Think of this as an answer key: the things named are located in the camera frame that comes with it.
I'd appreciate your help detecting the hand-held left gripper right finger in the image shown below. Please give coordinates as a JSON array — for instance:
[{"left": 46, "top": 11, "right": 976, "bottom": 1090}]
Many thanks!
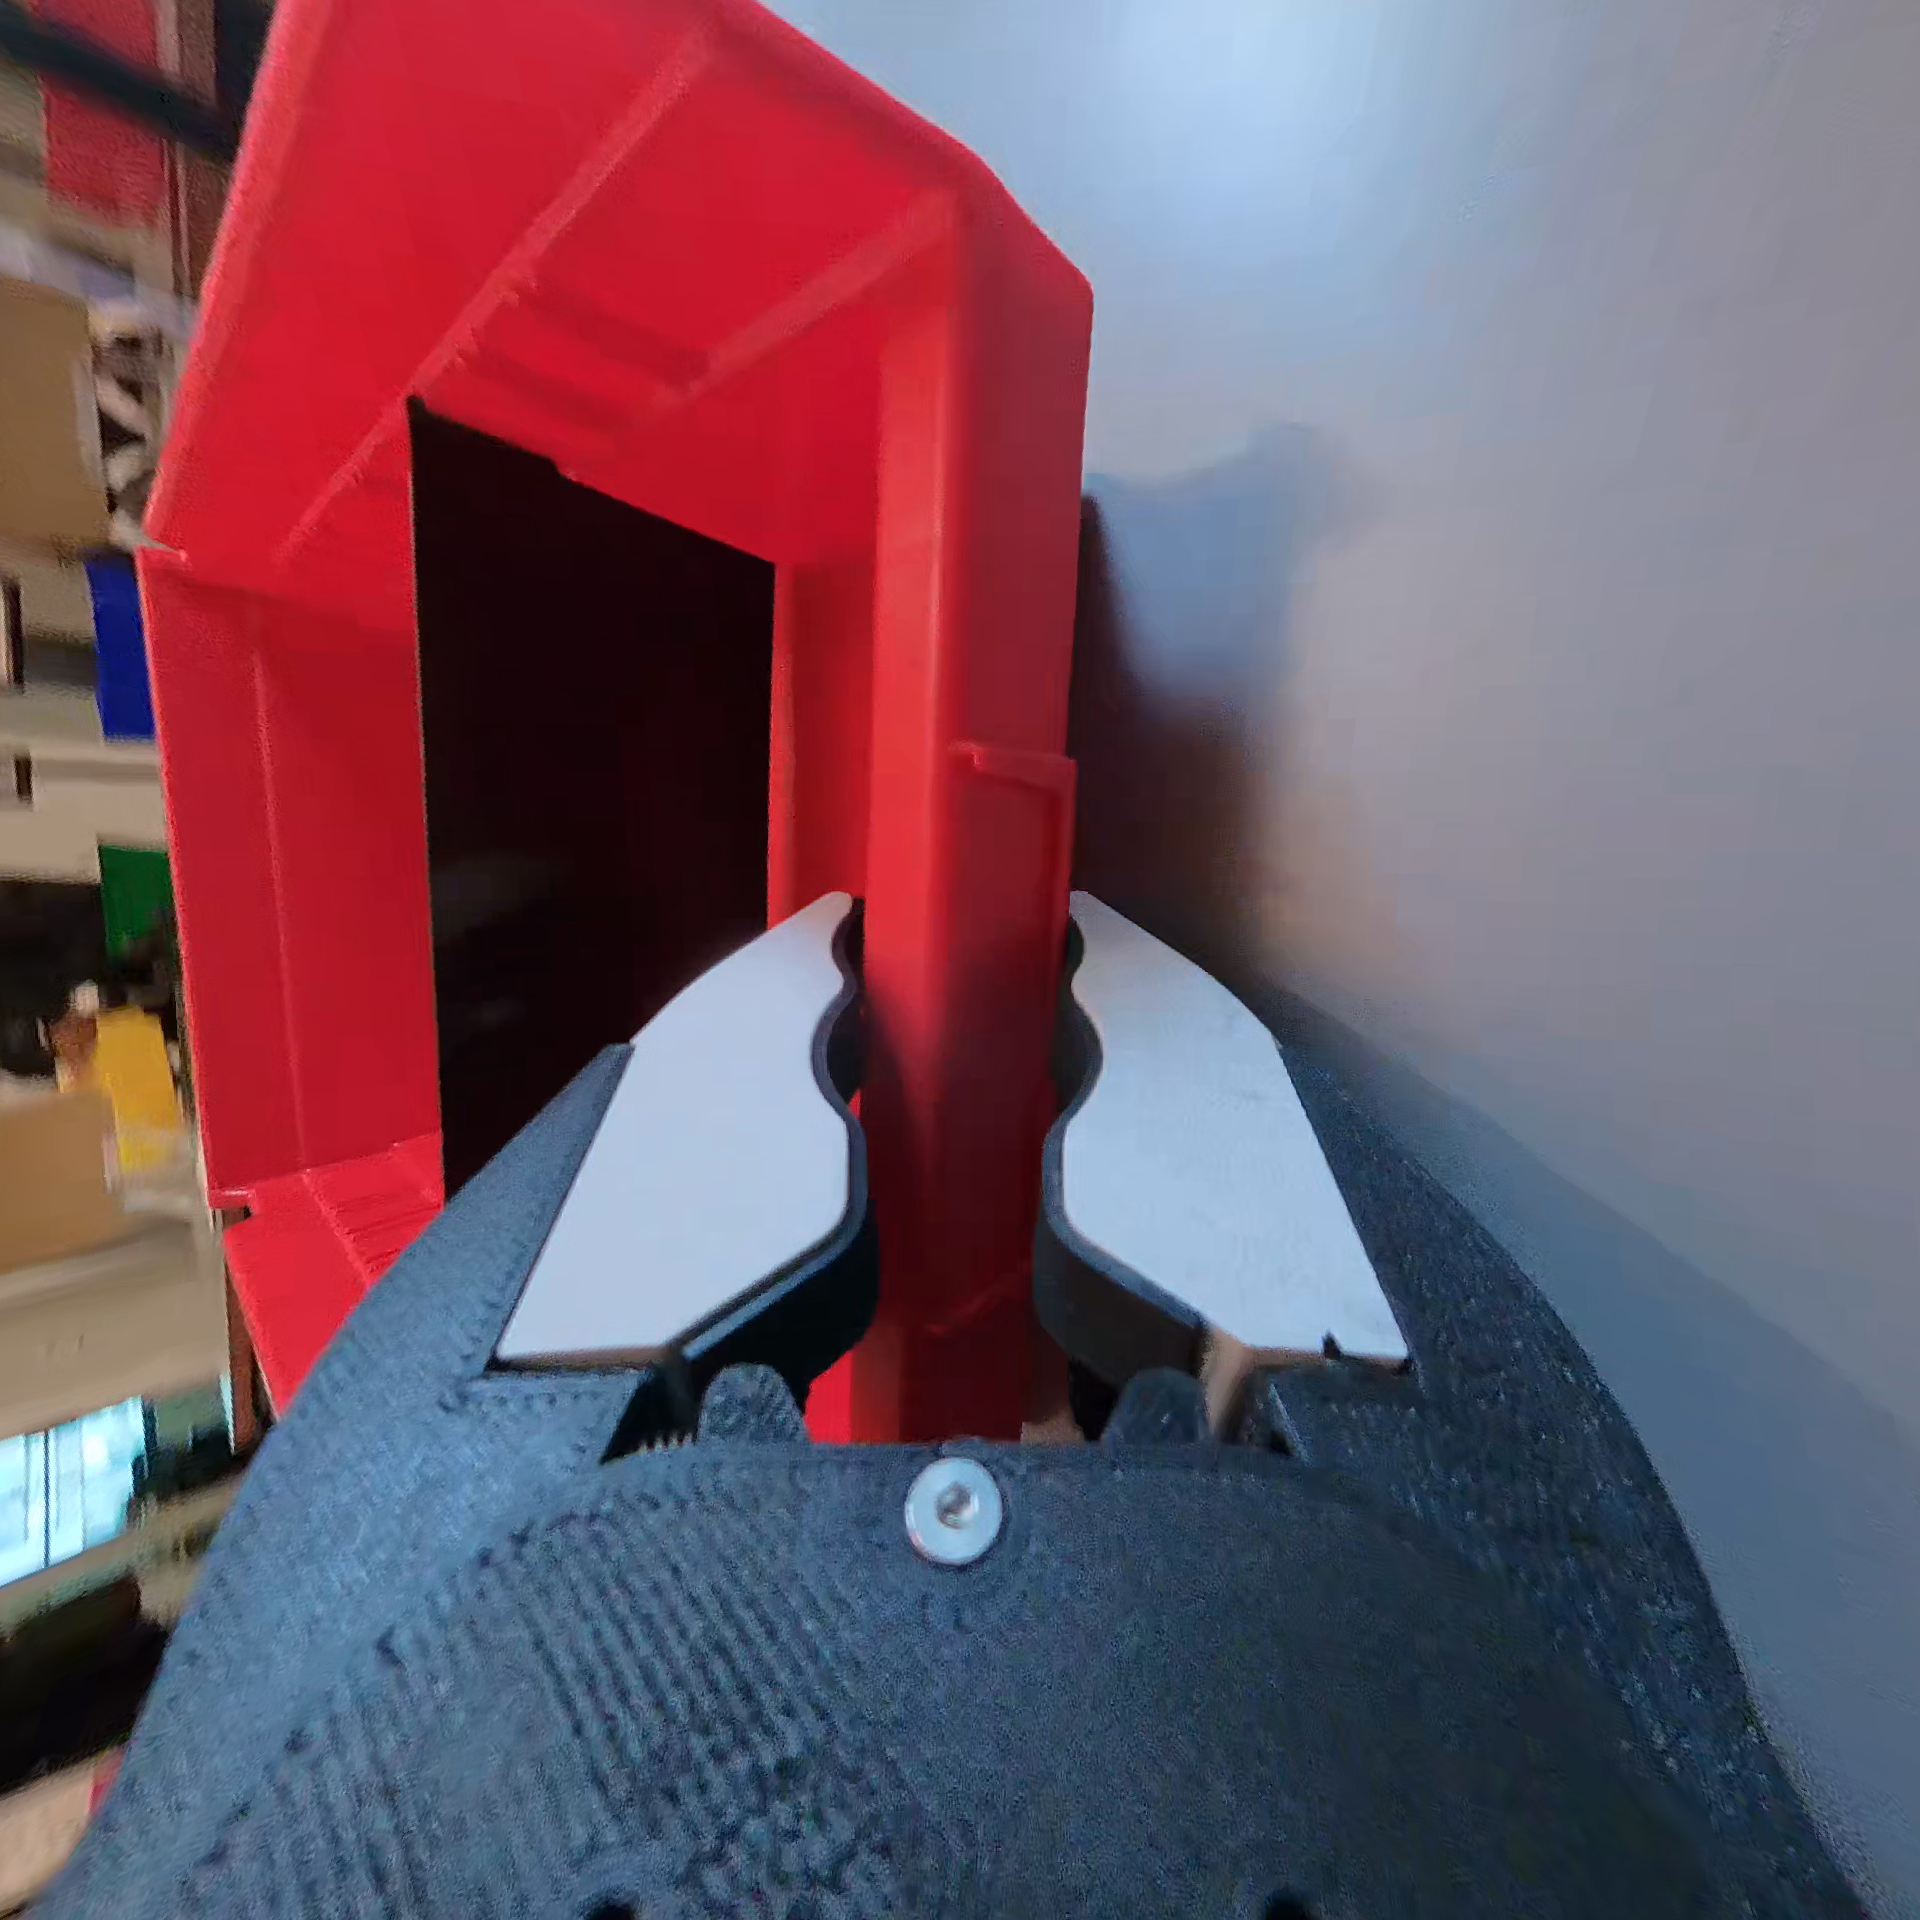
[{"left": 1036, "top": 889, "right": 1413, "bottom": 1439}]

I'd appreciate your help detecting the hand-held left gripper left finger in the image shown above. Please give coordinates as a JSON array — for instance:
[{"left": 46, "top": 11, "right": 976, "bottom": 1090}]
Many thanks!
[{"left": 492, "top": 891, "right": 881, "bottom": 1439}]

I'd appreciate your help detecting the red plastic bin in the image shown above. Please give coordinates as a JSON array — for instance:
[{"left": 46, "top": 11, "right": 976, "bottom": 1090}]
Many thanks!
[{"left": 136, "top": 0, "right": 1097, "bottom": 1450}]

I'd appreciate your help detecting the black bin divider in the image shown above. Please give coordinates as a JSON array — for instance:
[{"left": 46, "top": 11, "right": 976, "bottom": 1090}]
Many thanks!
[{"left": 406, "top": 398, "right": 780, "bottom": 1202}]

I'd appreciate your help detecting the yellow tool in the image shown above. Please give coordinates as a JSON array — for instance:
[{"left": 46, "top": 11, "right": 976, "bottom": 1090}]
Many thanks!
[{"left": 93, "top": 1006, "right": 186, "bottom": 1174}]

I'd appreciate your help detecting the green box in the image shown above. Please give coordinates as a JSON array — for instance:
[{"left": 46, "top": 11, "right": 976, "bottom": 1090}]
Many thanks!
[{"left": 96, "top": 844, "right": 177, "bottom": 963}]

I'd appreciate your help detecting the blue box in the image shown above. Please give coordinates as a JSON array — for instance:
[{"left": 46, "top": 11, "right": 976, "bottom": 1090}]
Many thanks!
[{"left": 84, "top": 551, "right": 160, "bottom": 745}]

